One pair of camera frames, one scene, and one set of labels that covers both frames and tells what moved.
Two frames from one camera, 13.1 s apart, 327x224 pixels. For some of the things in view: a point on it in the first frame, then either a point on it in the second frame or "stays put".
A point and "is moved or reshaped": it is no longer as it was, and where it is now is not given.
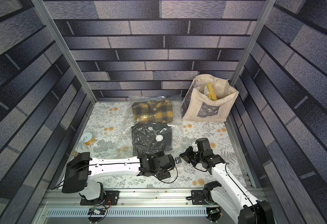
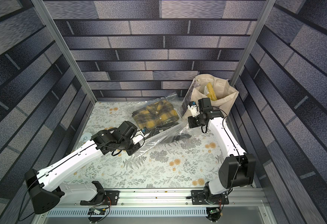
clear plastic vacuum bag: x=154 y=128 is moved or reshaped
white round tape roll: x=87 y=138 stays put
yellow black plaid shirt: x=159 y=111 is moved or reshaped
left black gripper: x=165 y=175 to x=137 y=147
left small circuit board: x=95 y=211 stays put
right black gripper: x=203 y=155 to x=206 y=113
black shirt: x=149 y=138 to x=170 y=140
